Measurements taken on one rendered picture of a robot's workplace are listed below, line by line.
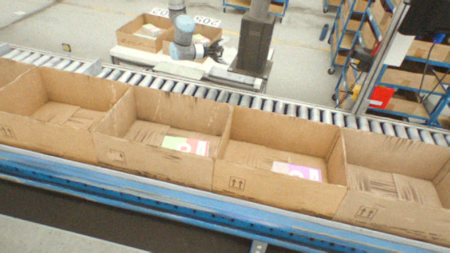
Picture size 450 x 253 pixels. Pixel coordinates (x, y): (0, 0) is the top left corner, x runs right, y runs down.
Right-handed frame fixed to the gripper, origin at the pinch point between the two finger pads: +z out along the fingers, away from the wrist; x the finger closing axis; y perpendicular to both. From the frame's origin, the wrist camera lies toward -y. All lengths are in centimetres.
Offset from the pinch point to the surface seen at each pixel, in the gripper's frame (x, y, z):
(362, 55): 5, 54, 43
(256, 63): -6.9, 0.0, 18.8
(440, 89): -17, 53, 130
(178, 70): -14.1, -20.8, -23.9
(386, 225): -37, 115, -9
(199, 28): 9, -58, 6
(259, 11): 22.6, 3.3, 14.7
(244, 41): 5.3, -2.5, 10.4
